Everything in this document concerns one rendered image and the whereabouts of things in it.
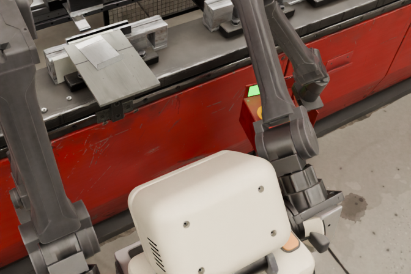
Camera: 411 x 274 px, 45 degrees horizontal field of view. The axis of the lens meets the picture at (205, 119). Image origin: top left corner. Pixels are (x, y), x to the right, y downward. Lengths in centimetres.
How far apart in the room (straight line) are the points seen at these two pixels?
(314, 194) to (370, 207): 158
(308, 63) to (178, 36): 54
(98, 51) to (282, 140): 73
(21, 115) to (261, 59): 52
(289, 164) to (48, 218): 43
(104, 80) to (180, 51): 37
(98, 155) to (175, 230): 105
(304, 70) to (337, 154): 129
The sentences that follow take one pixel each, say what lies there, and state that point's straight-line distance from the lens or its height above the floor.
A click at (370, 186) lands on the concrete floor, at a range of 257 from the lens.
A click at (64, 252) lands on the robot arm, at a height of 126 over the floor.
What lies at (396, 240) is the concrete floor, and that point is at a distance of 245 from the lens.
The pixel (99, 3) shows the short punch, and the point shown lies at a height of 110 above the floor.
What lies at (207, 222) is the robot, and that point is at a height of 136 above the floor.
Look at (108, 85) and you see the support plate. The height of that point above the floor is 100.
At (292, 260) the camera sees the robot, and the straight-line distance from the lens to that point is 84.
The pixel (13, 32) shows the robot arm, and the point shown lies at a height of 161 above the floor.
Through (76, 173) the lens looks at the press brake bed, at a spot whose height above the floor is 57.
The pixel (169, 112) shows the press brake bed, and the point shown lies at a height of 69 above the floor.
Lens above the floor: 197
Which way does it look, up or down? 49 degrees down
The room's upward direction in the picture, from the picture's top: 6 degrees clockwise
